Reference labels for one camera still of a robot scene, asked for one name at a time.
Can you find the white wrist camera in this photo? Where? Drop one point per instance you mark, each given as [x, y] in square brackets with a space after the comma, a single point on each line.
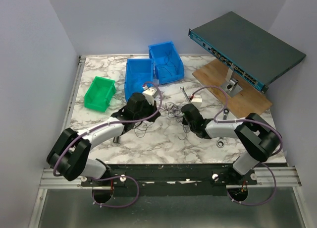
[196, 100]
[150, 94]

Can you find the metal switch stand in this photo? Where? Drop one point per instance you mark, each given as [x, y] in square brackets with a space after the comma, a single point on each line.
[230, 85]

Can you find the blue plastic bin left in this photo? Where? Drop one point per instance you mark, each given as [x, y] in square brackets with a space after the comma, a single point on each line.
[138, 71]

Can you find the green plastic bin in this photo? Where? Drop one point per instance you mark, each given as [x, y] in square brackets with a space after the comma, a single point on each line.
[99, 95]

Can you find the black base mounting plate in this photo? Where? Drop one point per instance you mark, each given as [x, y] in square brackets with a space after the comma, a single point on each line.
[172, 179]

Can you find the aluminium frame rail left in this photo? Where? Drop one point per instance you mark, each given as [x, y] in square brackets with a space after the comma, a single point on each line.
[73, 94]

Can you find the wooden board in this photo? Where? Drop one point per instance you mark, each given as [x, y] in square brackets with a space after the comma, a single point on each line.
[243, 99]

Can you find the large ratchet wrench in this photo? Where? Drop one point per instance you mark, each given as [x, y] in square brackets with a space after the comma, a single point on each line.
[220, 142]

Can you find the black T-handle tool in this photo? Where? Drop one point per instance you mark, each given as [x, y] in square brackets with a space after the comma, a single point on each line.
[116, 140]

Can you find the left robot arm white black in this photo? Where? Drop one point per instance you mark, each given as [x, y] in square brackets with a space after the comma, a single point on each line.
[69, 155]

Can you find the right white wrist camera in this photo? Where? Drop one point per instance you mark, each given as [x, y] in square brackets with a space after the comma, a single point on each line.
[196, 100]

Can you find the blue plastic bin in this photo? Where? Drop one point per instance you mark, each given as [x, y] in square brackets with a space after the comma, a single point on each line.
[138, 71]
[167, 62]

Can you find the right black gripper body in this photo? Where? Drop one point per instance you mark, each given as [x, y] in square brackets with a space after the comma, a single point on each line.
[185, 122]

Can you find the dark network switch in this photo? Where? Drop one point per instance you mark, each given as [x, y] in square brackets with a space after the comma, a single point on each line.
[251, 52]

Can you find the blue plastic bin right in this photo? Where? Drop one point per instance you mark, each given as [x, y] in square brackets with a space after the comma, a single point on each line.
[167, 62]

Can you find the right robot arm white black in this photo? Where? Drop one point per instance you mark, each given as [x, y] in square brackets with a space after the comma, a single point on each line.
[258, 138]

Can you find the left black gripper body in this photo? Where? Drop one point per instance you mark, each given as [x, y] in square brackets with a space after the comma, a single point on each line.
[147, 110]

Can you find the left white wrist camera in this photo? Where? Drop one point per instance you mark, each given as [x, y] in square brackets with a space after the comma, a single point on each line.
[150, 94]

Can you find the small silver wrench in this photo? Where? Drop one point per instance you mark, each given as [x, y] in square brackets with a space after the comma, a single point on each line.
[187, 98]

